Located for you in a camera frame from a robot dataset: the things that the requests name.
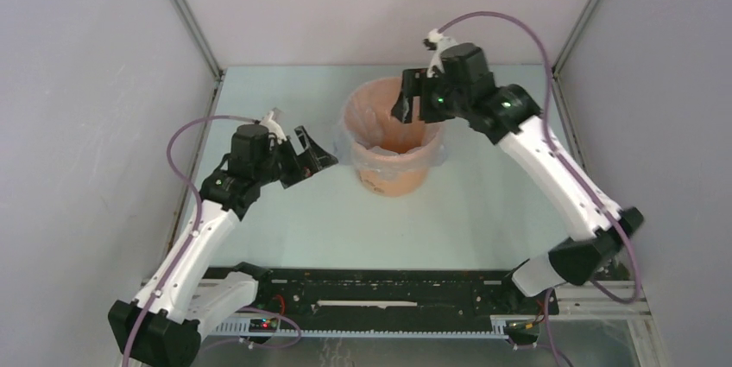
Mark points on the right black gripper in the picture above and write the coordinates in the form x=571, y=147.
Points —
x=415, y=81

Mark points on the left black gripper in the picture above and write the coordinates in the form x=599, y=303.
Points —
x=307, y=163

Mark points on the light blue plastic trash bag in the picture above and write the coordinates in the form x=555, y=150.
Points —
x=394, y=135

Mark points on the orange plastic trash bin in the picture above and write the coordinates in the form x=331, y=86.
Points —
x=394, y=170

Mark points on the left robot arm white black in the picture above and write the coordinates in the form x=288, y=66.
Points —
x=166, y=323

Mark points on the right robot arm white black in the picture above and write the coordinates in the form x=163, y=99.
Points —
x=458, y=84

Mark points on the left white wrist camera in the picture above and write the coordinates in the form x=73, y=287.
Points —
x=270, y=121

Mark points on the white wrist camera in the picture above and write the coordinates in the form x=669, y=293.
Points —
x=437, y=43
x=270, y=121

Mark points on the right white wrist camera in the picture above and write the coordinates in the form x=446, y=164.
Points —
x=437, y=43

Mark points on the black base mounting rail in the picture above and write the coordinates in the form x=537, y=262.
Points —
x=350, y=297

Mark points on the white slotted cable duct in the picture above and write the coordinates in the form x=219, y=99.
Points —
x=439, y=329

